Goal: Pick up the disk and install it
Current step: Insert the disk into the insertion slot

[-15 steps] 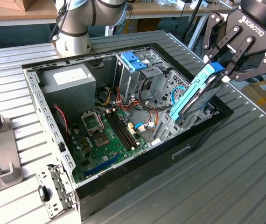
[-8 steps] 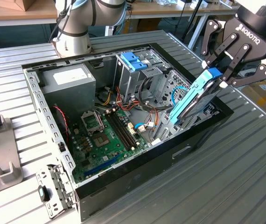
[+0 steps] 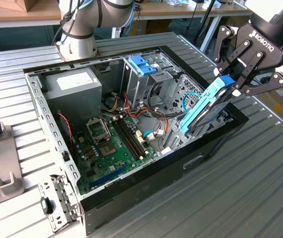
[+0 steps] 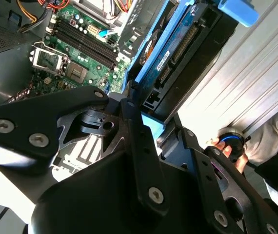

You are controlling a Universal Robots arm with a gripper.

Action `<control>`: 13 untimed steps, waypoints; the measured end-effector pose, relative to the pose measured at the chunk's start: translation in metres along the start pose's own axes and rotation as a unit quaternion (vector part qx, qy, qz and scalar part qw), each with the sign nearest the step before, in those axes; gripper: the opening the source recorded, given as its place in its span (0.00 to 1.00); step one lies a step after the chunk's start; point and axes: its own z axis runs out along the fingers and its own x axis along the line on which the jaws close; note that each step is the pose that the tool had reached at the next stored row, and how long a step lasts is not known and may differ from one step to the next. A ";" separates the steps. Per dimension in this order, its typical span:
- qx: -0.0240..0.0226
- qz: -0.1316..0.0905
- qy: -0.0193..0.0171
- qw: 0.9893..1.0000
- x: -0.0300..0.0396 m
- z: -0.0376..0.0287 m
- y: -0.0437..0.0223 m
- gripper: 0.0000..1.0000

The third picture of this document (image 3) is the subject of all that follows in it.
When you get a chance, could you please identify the blue expansion slot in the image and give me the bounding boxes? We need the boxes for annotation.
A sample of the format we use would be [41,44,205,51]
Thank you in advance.
[89,163,129,188]

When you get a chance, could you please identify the grey parts rack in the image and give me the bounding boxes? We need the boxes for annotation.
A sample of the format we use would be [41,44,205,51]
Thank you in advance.
[0,121,25,210]

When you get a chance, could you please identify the red black twisted wire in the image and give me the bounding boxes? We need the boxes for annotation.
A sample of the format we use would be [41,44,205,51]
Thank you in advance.
[56,112,73,152]

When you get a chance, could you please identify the metal socket cover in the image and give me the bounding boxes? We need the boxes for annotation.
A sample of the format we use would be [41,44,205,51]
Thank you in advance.
[85,118,112,146]

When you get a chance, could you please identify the black RAM slot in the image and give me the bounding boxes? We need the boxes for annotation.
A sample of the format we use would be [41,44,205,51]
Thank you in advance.
[115,119,142,160]
[112,120,139,161]
[119,119,145,158]
[122,118,148,156]

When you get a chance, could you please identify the brown wooden box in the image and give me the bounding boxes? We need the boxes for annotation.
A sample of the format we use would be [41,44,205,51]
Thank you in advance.
[0,0,39,12]

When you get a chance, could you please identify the black open PC case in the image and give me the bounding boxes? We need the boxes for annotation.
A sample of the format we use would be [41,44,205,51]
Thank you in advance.
[23,45,250,236]

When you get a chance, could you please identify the blue data wire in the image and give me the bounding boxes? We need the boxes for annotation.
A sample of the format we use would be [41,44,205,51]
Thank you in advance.
[181,91,203,114]

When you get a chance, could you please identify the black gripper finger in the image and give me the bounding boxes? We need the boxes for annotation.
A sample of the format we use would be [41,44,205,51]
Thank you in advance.
[232,51,283,97]
[212,24,253,75]

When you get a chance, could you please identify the multicoloured wire bundle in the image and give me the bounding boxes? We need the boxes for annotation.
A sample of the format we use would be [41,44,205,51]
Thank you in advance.
[100,90,172,139]

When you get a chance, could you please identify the yellow black wire bundle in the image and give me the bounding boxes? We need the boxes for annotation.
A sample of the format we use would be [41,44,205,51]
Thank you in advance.
[106,93,120,112]

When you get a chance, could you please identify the metal card retention bracket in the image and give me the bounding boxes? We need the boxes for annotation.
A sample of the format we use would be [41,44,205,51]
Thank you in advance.
[37,174,84,234]

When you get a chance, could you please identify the hard disk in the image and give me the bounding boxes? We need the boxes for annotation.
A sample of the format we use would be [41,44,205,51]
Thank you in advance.
[178,75,236,134]

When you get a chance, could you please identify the CPU socket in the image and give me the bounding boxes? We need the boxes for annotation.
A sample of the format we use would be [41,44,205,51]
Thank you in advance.
[98,140,119,158]

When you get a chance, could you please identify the green motherboard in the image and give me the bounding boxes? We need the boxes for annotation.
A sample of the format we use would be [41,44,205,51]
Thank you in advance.
[73,115,161,196]

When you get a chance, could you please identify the grey power supply unit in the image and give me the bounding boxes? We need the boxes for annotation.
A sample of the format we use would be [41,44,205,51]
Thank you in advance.
[42,67,103,124]

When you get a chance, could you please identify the cardboard box with labels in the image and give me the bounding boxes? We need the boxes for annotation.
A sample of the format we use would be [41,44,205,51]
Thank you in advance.
[256,84,283,126]

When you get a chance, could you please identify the grey metal disk bay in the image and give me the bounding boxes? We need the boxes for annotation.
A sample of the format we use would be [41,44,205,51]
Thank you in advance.
[160,73,234,152]

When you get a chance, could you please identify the coiled black cable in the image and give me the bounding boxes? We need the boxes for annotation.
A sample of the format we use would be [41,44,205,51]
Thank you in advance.
[259,75,273,86]

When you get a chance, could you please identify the grey metal drive cage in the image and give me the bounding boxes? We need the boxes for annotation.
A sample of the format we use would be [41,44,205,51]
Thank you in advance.
[120,51,182,112]

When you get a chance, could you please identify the long wooden desk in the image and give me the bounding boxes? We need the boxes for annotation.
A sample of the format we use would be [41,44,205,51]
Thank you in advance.
[0,0,251,29]

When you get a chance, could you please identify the blue wire white plug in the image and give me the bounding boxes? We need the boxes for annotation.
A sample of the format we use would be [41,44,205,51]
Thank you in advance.
[142,130,168,142]

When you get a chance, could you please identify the black case fan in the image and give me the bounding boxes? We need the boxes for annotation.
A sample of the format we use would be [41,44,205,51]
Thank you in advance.
[56,110,75,159]

